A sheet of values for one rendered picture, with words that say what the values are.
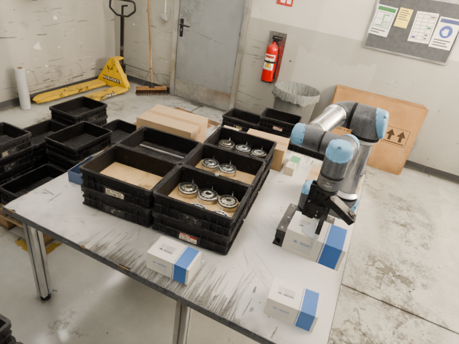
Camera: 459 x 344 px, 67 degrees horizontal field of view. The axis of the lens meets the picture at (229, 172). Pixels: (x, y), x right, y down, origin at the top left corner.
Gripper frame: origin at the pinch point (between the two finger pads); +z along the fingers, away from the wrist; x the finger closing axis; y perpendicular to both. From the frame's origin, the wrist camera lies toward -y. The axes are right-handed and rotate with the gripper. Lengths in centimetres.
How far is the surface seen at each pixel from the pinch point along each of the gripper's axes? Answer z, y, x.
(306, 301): 31.7, -4.3, 0.2
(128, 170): 27, 104, -29
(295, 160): 35, 32, -118
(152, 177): 27, 90, -31
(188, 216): 24, 56, -10
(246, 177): 28, 48, -63
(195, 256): 31, 44, 3
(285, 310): 34.7, 1.7, 6.2
